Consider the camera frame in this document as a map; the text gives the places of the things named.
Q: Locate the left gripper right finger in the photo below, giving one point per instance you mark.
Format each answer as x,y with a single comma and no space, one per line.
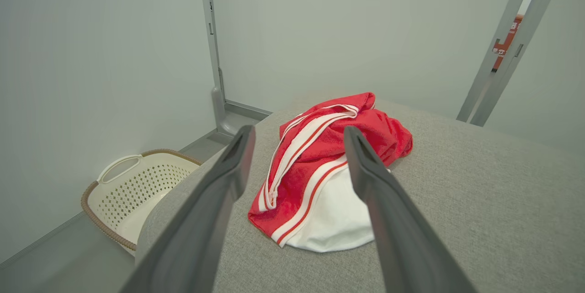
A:
402,238

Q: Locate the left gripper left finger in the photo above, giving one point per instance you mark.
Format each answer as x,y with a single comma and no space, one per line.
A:
196,229

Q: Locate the red shorts white band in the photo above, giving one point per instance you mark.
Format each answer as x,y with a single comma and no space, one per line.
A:
311,146

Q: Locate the cream perforated laundry basket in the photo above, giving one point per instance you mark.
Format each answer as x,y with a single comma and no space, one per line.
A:
137,188

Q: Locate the red sign behind partition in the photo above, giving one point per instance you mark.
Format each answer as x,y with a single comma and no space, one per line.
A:
514,25

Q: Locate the grey corner partition post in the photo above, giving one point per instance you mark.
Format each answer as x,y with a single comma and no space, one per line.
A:
209,32

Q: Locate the grey metal partition post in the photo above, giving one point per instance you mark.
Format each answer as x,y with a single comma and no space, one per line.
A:
534,9
510,9

